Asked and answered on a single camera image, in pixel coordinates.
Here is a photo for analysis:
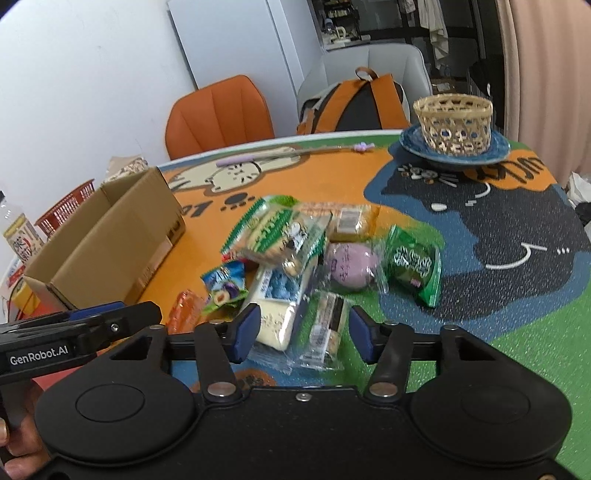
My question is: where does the dark green snack packet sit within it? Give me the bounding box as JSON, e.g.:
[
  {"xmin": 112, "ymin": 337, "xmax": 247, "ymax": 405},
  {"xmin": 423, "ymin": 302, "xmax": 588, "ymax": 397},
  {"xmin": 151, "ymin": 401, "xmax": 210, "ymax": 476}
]
[{"xmin": 384, "ymin": 225, "xmax": 443, "ymax": 308}]

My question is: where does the red plastic basket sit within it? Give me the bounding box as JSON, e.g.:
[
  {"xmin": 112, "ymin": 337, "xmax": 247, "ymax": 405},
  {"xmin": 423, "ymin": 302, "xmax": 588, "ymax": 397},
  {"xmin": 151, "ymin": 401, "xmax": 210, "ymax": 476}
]
[{"xmin": 34, "ymin": 179, "xmax": 94, "ymax": 238}]

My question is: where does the clear sandwich cake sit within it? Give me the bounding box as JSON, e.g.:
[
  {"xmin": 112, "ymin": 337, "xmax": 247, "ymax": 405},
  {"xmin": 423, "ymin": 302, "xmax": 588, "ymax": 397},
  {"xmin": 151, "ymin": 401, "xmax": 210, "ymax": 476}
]
[{"xmin": 294, "ymin": 290, "xmax": 352, "ymax": 372}]

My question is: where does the purple bun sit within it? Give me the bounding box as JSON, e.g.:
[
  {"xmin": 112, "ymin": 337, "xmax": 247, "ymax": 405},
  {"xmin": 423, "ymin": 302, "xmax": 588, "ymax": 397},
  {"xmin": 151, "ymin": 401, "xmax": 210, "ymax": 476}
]
[{"xmin": 322, "ymin": 241, "xmax": 389, "ymax": 293}]

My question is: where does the beige barcode cake pack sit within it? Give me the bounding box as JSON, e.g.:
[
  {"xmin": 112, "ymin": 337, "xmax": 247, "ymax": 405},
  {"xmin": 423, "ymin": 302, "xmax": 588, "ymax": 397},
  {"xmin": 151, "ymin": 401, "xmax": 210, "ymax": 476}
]
[{"xmin": 294, "ymin": 202, "xmax": 380, "ymax": 242}]

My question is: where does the person's left hand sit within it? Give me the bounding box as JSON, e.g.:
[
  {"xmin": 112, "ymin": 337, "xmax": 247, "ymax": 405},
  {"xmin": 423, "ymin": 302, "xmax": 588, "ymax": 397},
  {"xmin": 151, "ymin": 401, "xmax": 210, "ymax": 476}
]
[{"xmin": 1, "ymin": 382, "xmax": 50, "ymax": 480}]

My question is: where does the orange black backpack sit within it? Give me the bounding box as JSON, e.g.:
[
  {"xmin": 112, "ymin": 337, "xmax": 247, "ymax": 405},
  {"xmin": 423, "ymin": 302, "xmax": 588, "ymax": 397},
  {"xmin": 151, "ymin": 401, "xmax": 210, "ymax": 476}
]
[{"xmin": 297, "ymin": 67, "xmax": 411, "ymax": 135}]

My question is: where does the grey chair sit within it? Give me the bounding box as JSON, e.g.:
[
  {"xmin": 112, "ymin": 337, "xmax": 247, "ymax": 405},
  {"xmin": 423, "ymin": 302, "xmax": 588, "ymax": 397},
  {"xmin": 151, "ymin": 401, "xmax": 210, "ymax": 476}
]
[{"xmin": 297, "ymin": 43, "xmax": 433, "ymax": 123}]

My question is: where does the white blueberry bread pack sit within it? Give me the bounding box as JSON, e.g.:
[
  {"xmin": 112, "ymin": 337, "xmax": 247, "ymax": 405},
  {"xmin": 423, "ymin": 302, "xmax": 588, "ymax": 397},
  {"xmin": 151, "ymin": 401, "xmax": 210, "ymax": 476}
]
[{"xmin": 245, "ymin": 261, "xmax": 317, "ymax": 352}]

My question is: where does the colourful cat table mat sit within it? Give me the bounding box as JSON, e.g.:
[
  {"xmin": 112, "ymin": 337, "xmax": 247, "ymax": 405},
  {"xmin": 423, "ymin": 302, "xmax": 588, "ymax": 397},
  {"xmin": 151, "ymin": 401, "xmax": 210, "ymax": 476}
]
[{"xmin": 143, "ymin": 131, "xmax": 590, "ymax": 479}]

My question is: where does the blue ceramic plate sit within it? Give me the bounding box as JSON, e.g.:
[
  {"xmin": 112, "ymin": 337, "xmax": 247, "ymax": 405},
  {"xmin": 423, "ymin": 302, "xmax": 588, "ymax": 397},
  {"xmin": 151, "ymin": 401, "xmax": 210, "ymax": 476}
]
[{"xmin": 399, "ymin": 125, "xmax": 512, "ymax": 168}]

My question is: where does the hanging white garment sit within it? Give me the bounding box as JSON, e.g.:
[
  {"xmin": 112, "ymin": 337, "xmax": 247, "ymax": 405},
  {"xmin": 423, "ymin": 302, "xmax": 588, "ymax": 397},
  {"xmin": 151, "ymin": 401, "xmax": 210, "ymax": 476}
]
[{"xmin": 417, "ymin": 0, "xmax": 449, "ymax": 68}]

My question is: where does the blue plum candy packet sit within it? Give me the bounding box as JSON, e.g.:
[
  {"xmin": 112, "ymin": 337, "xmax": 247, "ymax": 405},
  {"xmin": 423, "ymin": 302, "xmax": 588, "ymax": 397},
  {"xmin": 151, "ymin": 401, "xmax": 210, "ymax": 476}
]
[{"xmin": 201, "ymin": 260, "xmax": 249, "ymax": 314}]

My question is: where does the pink curtain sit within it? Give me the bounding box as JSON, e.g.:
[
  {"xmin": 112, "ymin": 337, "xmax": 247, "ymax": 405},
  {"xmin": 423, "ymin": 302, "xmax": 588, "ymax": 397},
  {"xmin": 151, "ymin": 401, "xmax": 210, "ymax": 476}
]
[{"xmin": 496, "ymin": 0, "xmax": 590, "ymax": 185}]

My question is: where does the woven bamboo basket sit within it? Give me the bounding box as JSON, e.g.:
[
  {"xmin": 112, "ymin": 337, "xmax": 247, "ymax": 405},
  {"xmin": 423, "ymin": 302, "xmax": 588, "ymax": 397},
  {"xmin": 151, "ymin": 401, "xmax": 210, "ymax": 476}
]
[{"xmin": 413, "ymin": 93, "xmax": 494, "ymax": 156}]

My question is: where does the green striped biscuit pack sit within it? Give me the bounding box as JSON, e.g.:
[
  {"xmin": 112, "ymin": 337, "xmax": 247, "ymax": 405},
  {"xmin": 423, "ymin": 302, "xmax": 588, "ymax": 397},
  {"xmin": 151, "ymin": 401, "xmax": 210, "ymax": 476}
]
[{"xmin": 221, "ymin": 195, "xmax": 332, "ymax": 278}]

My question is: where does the white refrigerator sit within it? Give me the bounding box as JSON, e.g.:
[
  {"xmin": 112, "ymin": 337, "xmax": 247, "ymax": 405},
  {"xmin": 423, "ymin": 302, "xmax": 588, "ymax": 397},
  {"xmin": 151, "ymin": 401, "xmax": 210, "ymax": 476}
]
[{"xmin": 167, "ymin": 0, "xmax": 322, "ymax": 103}]

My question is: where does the floral tissue pack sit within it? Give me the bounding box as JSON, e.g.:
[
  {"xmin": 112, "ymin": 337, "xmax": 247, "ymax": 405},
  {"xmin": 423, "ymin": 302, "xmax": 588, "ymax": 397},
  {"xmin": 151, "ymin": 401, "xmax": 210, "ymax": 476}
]
[{"xmin": 103, "ymin": 155, "xmax": 148, "ymax": 183}]

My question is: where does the jasmine tea plastic bottle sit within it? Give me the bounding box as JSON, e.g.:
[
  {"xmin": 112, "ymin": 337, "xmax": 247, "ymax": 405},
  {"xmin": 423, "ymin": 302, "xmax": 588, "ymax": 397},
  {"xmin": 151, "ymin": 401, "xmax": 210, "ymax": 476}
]
[{"xmin": 0, "ymin": 191, "xmax": 44, "ymax": 266}]

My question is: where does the orange jelly snack packet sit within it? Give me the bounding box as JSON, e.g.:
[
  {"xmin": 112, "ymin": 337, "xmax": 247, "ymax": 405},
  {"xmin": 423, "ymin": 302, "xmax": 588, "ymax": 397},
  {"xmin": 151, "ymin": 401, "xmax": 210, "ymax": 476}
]
[{"xmin": 167, "ymin": 290, "xmax": 205, "ymax": 335}]

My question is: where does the orange chair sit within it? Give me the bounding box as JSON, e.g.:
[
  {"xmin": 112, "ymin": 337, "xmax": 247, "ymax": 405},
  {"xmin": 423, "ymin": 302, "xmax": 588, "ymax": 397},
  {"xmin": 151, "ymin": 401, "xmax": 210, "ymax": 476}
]
[{"xmin": 164, "ymin": 75, "xmax": 274, "ymax": 160}]

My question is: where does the brown cardboard box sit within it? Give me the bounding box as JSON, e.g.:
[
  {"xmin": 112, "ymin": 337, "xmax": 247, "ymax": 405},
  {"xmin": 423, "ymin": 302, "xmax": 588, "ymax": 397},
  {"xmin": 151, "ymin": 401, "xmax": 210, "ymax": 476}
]
[{"xmin": 24, "ymin": 167, "xmax": 185, "ymax": 309}]

